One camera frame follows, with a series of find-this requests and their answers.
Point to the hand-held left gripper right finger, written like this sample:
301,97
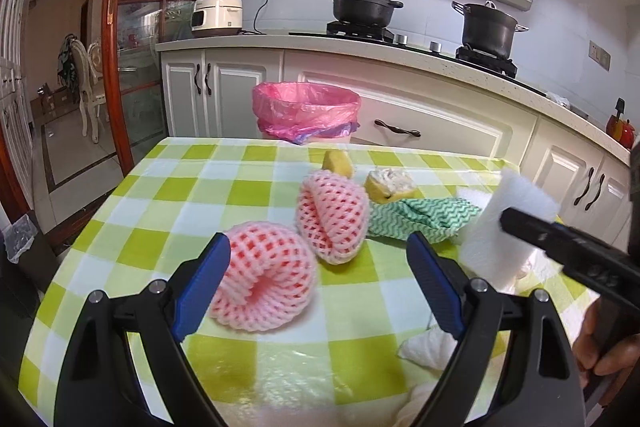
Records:
435,277

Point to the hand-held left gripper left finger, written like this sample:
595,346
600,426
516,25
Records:
200,287

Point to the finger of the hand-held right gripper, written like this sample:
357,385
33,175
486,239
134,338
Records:
550,239

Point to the white foam sheet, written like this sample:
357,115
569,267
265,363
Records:
490,252

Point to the pink foam fruit net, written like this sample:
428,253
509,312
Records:
285,257
335,207

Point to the yellow sponge with frayed white pad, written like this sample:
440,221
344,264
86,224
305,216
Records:
390,183

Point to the bin with pink bag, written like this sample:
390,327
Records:
305,107

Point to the person's right hand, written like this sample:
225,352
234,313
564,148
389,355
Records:
582,342

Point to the green zigzag cloth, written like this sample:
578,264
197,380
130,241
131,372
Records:
420,217

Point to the crumpled white tissue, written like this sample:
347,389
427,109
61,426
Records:
425,349

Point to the green checkered tablecloth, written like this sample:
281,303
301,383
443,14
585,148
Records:
200,187

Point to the white cloth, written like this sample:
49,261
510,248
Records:
417,402

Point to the red kettle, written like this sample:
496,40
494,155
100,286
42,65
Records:
620,129

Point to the white rag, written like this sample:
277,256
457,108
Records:
557,99

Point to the dark brown box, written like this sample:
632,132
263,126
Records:
45,252

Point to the white kitchen cabinet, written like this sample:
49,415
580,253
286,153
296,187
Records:
230,107

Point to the clear plastic bag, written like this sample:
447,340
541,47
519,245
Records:
20,239

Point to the tall black pot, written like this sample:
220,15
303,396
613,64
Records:
487,32

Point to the black gas stove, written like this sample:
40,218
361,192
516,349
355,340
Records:
417,48

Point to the white dining chair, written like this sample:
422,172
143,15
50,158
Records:
87,87

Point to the red framed glass door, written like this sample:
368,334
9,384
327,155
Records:
140,57

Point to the cardboard box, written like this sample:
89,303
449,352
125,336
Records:
50,99

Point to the white panelled wardrobe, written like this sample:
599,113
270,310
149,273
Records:
12,107

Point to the dark clothes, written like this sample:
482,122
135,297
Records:
65,59

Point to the white rice cooker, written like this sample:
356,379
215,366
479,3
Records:
217,17

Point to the wide black pot with lid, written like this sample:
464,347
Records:
362,9

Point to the gold wall switch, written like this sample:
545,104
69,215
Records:
599,55

